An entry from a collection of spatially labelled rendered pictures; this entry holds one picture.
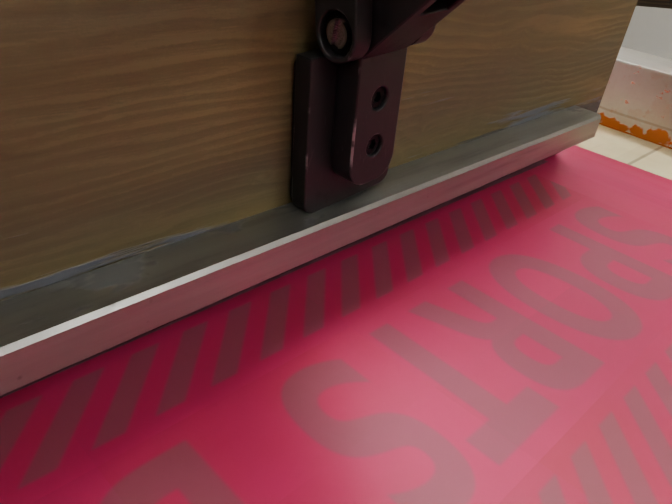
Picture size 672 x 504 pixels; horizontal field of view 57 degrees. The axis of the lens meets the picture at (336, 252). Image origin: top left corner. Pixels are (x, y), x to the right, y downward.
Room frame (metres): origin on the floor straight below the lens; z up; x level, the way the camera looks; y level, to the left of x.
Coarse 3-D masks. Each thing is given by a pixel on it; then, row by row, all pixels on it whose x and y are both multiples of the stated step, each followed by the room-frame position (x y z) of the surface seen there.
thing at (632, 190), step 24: (528, 168) 0.27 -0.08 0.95; (552, 168) 0.28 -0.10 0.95; (576, 168) 0.28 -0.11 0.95; (600, 168) 0.29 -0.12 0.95; (624, 168) 0.29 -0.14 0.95; (600, 192) 0.26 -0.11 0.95; (624, 192) 0.26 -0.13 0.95; (648, 192) 0.26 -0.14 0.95; (648, 216) 0.24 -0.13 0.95; (360, 240) 0.19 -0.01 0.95
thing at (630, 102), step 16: (624, 48) 0.39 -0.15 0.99; (624, 64) 0.36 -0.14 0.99; (640, 64) 0.35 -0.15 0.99; (656, 64) 0.36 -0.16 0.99; (624, 80) 0.35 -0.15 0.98; (640, 80) 0.35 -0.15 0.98; (656, 80) 0.34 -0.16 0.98; (608, 96) 0.36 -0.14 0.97; (624, 96) 0.35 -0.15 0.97; (640, 96) 0.35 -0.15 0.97; (656, 96) 0.34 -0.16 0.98; (608, 112) 0.36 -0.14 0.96; (624, 112) 0.35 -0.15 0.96; (640, 112) 0.34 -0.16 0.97; (656, 112) 0.34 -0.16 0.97; (624, 128) 0.35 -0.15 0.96; (640, 128) 0.34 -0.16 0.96; (656, 128) 0.34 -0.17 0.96
